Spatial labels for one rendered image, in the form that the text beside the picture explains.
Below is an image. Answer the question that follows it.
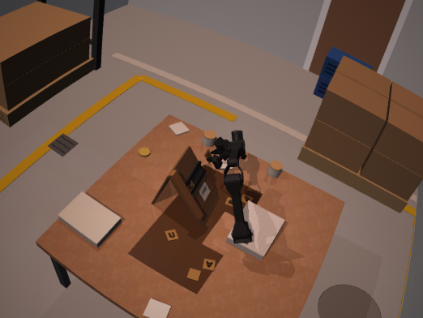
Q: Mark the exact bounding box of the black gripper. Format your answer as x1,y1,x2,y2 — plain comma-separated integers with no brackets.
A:
206,149,230,170

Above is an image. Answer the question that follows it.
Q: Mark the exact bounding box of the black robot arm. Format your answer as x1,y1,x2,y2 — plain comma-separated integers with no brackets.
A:
214,130,253,244

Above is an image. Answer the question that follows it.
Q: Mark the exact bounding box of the yellow flat round disc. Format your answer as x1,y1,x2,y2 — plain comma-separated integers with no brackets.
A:
138,147,150,157

